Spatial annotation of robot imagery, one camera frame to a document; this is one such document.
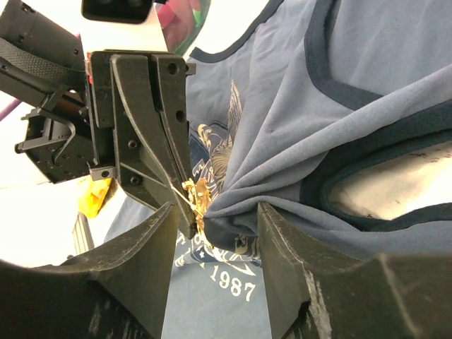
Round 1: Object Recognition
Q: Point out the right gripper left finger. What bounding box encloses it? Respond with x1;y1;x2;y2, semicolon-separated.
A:
1;203;177;338

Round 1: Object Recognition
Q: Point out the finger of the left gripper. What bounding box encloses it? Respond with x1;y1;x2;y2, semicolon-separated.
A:
151;53;196;239

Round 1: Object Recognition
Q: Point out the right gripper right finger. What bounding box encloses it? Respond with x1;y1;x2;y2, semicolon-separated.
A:
257;203;451;338

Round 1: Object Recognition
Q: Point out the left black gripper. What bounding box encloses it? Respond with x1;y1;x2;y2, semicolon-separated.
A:
0;0;177;213

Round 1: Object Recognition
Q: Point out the gold brooch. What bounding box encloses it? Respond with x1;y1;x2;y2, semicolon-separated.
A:
172;179;212;236

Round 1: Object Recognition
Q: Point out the blue printed tank top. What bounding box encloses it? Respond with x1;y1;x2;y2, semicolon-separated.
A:
104;0;452;339

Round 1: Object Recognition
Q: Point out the red apple right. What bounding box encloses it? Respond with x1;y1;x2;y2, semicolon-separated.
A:
155;0;211;56

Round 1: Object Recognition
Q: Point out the yellow Lays chips bag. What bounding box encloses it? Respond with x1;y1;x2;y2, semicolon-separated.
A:
77;176;112;219

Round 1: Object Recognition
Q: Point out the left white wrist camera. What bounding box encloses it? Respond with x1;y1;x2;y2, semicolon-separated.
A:
81;0;170;54

